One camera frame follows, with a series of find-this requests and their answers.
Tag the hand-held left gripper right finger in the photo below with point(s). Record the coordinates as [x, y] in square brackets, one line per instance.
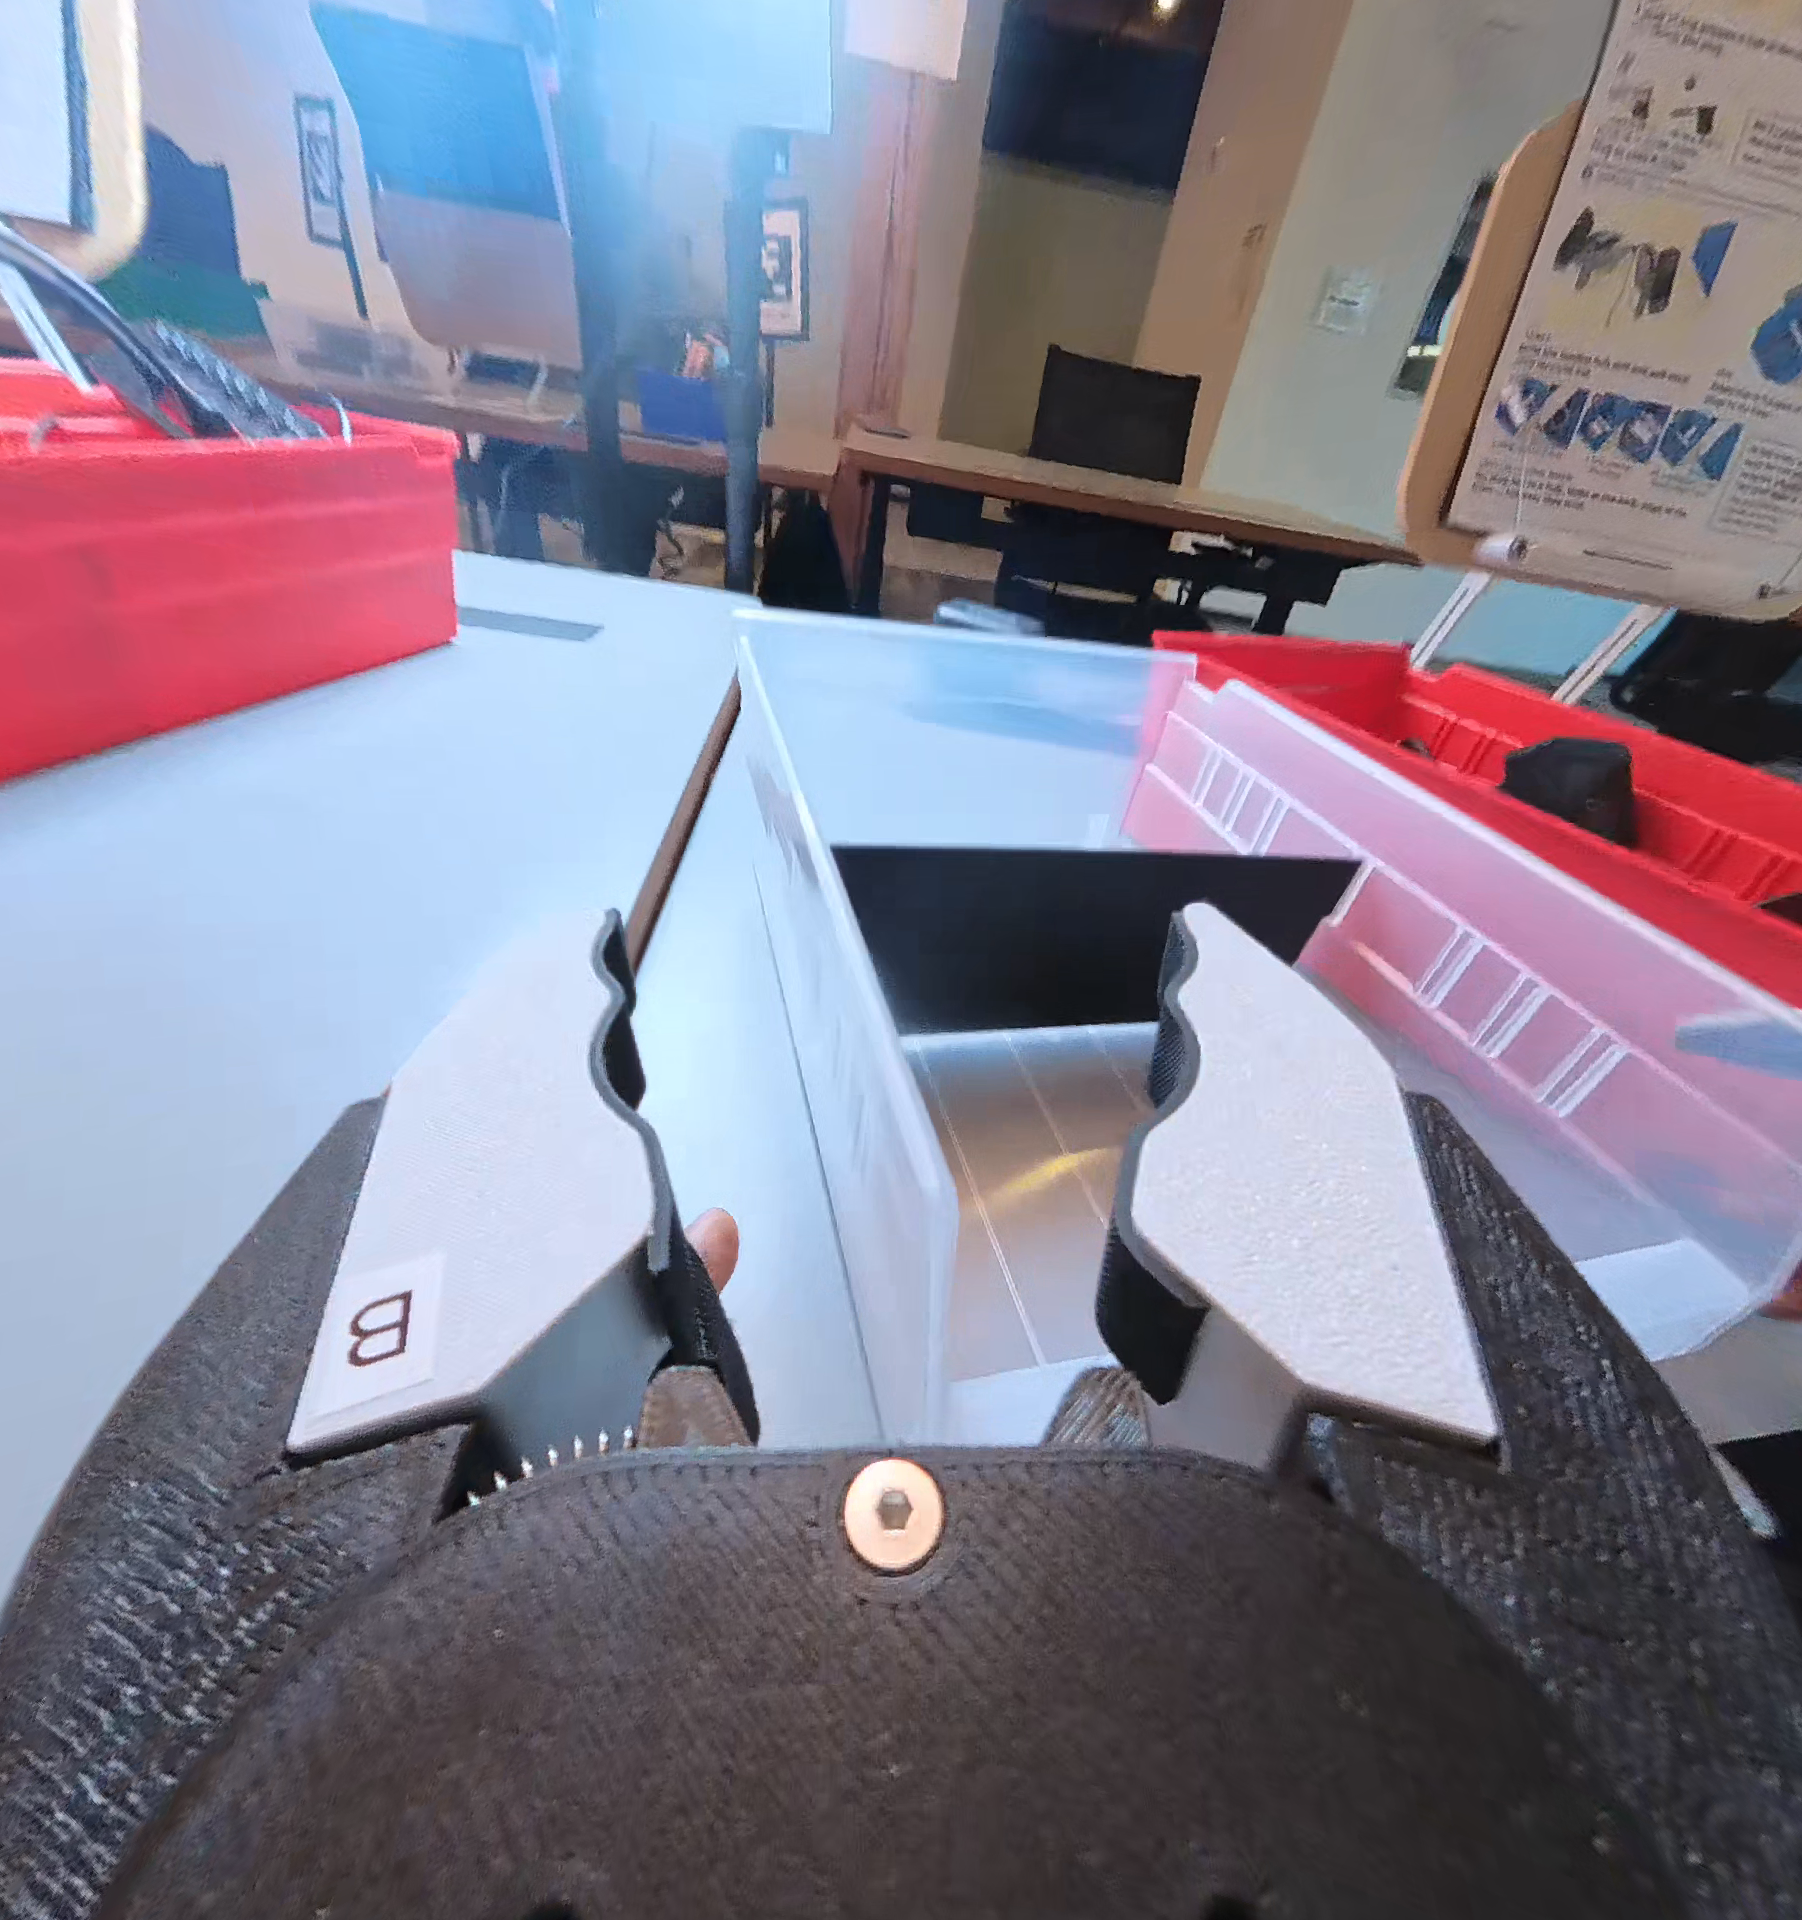
[1297, 1203]

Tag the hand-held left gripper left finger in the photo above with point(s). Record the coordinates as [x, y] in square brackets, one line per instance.
[497, 1167]

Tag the clear acrylic box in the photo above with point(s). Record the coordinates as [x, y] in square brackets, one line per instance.
[835, 1048]

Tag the person's left hand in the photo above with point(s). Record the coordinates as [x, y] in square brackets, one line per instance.
[714, 1244]

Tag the small black block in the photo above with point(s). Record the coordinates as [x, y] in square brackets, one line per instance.
[1573, 793]

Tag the red plastic bin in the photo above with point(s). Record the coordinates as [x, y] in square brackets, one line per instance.
[169, 586]
[1700, 825]

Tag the wooden desk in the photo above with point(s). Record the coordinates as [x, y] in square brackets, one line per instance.
[1078, 491]

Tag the black mesh part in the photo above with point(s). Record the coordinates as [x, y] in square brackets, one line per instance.
[229, 383]

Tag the black metal pole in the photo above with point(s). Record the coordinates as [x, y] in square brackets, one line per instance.
[745, 371]

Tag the illustrated instruction sheet board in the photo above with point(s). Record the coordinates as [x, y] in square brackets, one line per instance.
[1664, 300]

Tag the grey metal rods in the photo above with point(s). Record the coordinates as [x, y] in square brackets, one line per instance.
[37, 283]

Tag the white wall notice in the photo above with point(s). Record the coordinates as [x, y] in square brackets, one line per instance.
[1350, 300]

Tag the framed wall picture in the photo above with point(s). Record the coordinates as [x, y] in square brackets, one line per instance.
[316, 174]
[779, 274]

